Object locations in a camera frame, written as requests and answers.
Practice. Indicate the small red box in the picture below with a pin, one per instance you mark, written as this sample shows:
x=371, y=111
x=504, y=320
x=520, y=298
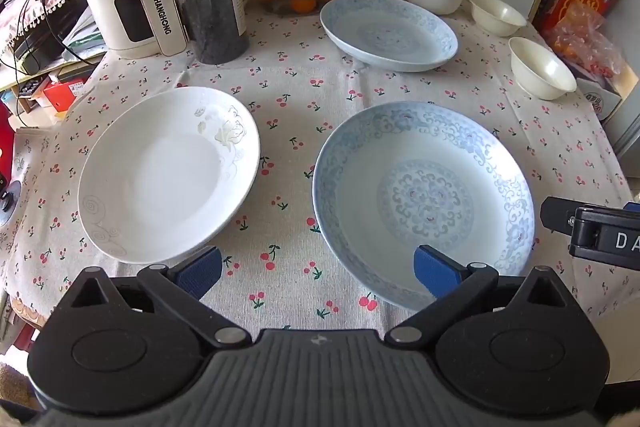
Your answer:
x=65, y=93

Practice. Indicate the blue and white cardboard box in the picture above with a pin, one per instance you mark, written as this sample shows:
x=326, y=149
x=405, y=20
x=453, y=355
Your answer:
x=606, y=99

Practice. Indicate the pink lace cloth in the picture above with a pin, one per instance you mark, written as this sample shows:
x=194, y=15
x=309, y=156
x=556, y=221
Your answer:
x=37, y=2

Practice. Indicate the white floral plate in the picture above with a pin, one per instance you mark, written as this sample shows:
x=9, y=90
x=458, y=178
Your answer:
x=160, y=177

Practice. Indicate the blue patterned plate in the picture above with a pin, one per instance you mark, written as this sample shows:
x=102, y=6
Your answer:
x=425, y=197
x=390, y=34

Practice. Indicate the cream bowl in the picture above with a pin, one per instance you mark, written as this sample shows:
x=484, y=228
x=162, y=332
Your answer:
x=542, y=69
x=497, y=14

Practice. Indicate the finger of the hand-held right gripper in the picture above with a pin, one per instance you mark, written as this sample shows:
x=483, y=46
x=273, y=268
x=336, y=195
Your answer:
x=556, y=214

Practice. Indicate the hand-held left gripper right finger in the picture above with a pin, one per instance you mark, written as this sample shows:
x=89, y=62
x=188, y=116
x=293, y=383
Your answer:
x=434, y=274

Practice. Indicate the clear jar with dark contents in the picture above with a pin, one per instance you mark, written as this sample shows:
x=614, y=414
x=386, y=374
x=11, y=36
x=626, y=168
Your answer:
x=212, y=17

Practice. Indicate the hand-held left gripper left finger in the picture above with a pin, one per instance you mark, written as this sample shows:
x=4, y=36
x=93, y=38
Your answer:
x=202, y=271

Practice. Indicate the grey metal cabinet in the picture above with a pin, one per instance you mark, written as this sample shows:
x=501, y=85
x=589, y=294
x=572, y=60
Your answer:
x=627, y=142

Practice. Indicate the clear plastic bag of snacks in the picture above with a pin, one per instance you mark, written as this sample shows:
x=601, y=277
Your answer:
x=585, y=42

